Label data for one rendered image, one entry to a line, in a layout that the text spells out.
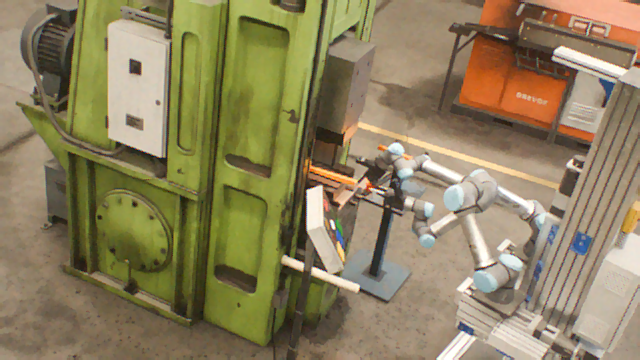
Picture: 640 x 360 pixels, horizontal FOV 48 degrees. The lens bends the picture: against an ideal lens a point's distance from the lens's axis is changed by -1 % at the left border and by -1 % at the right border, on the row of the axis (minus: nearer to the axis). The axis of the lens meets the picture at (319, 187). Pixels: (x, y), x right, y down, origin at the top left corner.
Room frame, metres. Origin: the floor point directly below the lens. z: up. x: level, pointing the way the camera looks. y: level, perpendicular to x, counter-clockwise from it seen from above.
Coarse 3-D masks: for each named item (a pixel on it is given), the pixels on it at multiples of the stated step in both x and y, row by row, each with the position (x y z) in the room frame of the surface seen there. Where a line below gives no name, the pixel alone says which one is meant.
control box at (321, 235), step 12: (312, 192) 3.01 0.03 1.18; (324, 192) 3.03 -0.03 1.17; (312, 204) 2.90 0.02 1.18; (324, 204) 2.91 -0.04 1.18; (312, 216) 2.80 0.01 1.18; (324, 216) 2.81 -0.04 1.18; (312, 228) 2.71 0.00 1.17; (324, 228) 2.72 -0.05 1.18; (336, 228) 2.94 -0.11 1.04; (312, 240) 2.71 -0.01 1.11; (324, 240) 2.71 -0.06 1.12; (336, 240) 2.83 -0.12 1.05; (324, 252) 2.72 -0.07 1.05; (336, 252) 2.73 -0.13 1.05; (324, 264) 2.72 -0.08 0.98; (336, 264) 2.72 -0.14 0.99
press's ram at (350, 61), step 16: (336, 48) 3.43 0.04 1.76; (352, 48) 3.47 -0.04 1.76; (368, 48) 3.51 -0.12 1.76; (336, 64) 3.32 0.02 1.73; (352, 64) 3.30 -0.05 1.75; (368, 64) 3.52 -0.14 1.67; (336, 80) 3.32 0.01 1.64; (352, 80) 3.31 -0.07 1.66; (368, 80) 3.55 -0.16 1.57; (336, 96) 3.32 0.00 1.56; (352, 96) 3.35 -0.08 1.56; (320, 112) 3.34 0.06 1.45; (336, 112) 3.31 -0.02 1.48; (352, 112) 3.40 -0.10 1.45; (336, 128) 3.31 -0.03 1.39
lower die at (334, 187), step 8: (320, 168) 3.56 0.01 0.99; (312, 176) 3.46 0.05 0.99; (320, 176) 3.47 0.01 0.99; (328, 176) 3.47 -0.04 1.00; (312, 184) 3.39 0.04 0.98; (320, 184) 3.41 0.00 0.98; (328, 184) 3.41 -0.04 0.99; (336, 184) 3.42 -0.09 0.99; (344, 184) 3.50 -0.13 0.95; (328, 192) 3.35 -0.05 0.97; (336, 192) 3.38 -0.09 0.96
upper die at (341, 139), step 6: (318, 126) 3.39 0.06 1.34; (354, 126) 3.48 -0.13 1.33; (318, 132) 3.39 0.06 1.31; (324, 132) 3.38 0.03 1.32; (330, 132) 3.37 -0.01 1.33; (348, 132) 3.40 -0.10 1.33; (354, 132) 3.50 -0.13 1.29; (318, 138) 3.39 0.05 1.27; (324, 138) 3.38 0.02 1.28; (330, 138) 3.37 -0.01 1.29; (336, 138) 3.36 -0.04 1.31; (342, 138) 3.35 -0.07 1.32; (348, 138) 3.41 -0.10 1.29; (336, 144) 3.35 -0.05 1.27; (342, 144) 3.34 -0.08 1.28
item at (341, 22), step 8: (336, 0) 3.34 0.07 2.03; (344, 0) 3.46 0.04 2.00; (352, 0) 3.57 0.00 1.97; (360, 0) 3.69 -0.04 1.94; (336, 8) 3.35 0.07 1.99; (344, 8) 3.48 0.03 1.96; (352, 8) 3.59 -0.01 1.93; (360, 8) 3.68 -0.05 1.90; (336, 16) 3.38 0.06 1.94; (344, 16) 3.49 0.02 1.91; (352, 16) 3.58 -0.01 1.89; (360, 16) 3.71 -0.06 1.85; (336, 24) 3.38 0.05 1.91; (344, 24) 3.49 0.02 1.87; (352, 24) 3.60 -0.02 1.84; (336, 32) 3.40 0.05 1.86
